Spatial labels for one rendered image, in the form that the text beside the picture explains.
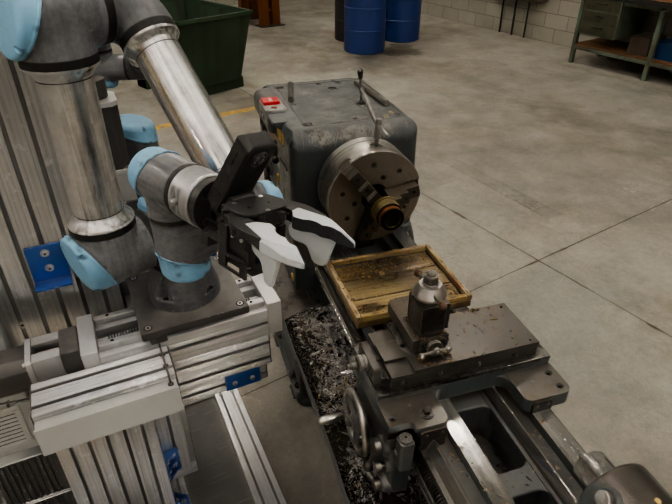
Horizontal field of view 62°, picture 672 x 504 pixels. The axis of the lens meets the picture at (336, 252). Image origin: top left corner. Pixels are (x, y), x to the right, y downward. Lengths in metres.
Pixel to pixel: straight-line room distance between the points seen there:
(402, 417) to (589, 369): 1.75
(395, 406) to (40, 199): 0.88
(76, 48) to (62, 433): 0.69
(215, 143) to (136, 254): 0.30
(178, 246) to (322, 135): 1.09
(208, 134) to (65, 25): 0.24
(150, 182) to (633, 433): 2.34
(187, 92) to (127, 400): 0.60
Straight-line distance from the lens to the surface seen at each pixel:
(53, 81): 0.97
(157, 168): 0.78
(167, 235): 0.81
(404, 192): 1.76
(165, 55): 0.96
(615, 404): 2.83
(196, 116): 0.92
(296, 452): 2.39
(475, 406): 1.46
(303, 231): 0.64
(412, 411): 1.33
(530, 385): 1.45
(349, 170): 1.72
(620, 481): 1.02
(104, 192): 1.03
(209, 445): 2.19
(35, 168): 1.24
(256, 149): 0.63
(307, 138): 1.83
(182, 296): 1.19
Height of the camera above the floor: 1.90
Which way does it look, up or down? 33 degrees down
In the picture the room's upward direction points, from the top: straight up
